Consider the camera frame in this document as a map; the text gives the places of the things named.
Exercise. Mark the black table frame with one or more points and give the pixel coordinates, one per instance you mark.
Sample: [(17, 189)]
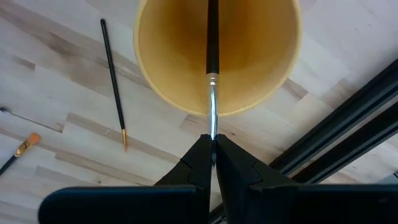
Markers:
[(342, 124)]

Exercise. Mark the black paintbrush orange bristles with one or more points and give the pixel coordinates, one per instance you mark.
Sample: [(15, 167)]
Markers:
[(26, 144)]

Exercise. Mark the short brown paintbrush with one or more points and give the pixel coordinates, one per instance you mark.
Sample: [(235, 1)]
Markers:
[(212, 37)]

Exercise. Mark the black paintbrush gold ferrule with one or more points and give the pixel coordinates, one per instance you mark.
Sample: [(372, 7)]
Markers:
[(113, 84)]

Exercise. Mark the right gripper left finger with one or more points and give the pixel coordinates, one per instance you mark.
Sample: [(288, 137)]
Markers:
[(140, 205)]

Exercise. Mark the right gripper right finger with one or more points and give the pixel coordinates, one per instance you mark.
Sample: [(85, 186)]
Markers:
[(280, 205)]

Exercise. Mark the yellow paper cup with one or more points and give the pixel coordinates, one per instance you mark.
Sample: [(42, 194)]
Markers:
[(255, 62)]

